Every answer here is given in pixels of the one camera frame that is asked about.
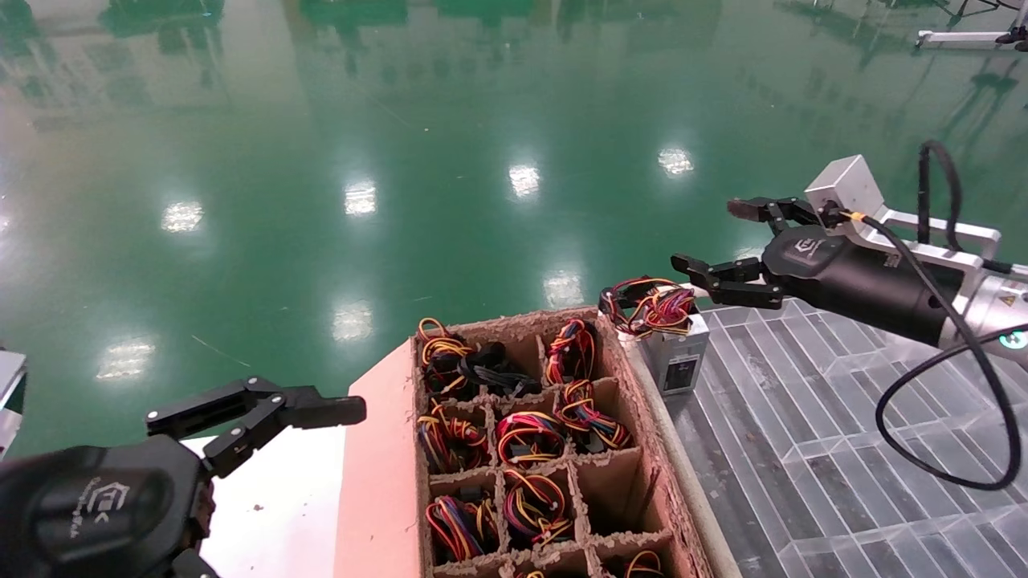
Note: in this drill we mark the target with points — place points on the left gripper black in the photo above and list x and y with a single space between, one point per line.
96 514

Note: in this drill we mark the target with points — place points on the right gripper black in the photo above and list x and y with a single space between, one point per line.
859 281

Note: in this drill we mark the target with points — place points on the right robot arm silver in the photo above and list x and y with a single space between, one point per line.
992 309

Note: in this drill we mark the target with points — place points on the cardboard divider box pink flap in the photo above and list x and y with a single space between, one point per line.
385 482

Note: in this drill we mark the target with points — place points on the clear plastic divider tray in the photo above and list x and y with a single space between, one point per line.
803 482

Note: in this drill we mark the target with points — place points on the grey metal plate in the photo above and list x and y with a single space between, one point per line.
10 385

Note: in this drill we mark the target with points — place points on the white table base leg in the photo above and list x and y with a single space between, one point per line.
956 38

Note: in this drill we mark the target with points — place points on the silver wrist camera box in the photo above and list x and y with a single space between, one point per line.
843 185

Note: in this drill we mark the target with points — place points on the silver camera mount bracket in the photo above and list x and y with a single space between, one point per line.
940 234

